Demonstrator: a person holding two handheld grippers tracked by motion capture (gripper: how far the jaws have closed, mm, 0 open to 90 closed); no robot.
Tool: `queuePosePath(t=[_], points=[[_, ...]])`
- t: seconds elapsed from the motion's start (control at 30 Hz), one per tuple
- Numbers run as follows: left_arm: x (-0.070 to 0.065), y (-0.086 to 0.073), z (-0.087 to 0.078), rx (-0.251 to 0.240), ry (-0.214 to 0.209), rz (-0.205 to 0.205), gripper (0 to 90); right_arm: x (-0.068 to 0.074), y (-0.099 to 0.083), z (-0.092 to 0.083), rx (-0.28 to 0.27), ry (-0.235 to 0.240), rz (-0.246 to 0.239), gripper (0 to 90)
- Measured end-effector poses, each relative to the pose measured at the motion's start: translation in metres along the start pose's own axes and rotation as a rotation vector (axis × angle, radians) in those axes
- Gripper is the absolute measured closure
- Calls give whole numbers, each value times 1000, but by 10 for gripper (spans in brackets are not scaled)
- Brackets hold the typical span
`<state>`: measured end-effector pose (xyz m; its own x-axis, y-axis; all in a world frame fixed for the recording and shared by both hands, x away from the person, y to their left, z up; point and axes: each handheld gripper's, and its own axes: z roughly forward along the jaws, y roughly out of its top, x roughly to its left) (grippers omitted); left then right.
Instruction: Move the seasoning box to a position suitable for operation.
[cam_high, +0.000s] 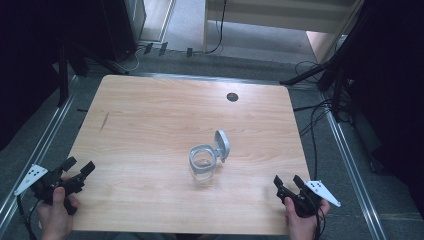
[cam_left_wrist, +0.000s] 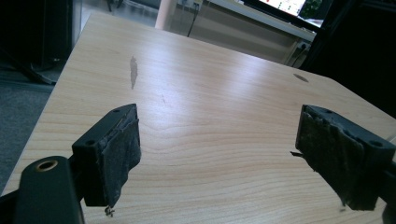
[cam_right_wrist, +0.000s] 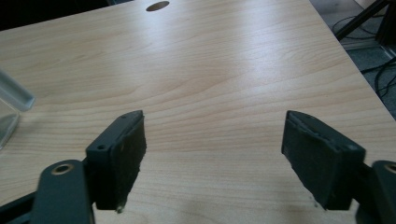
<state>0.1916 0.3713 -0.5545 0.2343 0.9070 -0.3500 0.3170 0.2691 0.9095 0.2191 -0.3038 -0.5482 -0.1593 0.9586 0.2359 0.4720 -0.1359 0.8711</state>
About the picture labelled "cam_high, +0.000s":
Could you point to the silver floor rail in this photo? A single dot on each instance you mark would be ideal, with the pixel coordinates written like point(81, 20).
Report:
point(350, 160)
point(216, 78)
point(43, 143)

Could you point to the black tripod stand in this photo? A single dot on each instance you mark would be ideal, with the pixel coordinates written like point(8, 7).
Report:
point(328, 70)

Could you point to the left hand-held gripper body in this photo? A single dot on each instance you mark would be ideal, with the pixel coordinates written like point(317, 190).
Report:
point(40, 181)

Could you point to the person's left hand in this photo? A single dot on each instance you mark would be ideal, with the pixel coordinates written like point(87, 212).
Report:
point(55, 220)

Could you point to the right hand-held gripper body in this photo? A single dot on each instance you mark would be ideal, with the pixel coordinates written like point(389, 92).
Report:
point(306, 200)

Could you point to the black cabinet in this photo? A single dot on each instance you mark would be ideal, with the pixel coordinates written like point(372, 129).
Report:
point(123, 23)

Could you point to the clear glass jar grey lid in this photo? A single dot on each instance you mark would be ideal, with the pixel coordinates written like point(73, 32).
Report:
point(202, 163)

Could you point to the person's right hand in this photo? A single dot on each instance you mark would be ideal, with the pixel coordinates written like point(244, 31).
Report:
point(303, 228)

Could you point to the black plug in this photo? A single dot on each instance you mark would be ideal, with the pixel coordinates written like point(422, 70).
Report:
point(148, 48)
point(189, 52)
point(163, 48)

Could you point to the white desk frame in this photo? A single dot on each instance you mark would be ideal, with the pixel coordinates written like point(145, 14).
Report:
point(286, 15)

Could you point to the dark round table grommet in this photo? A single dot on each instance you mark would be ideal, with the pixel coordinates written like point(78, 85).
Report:
point(232, 97)

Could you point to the black metal stand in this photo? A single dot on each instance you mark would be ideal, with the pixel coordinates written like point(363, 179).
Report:
point(63, 76)

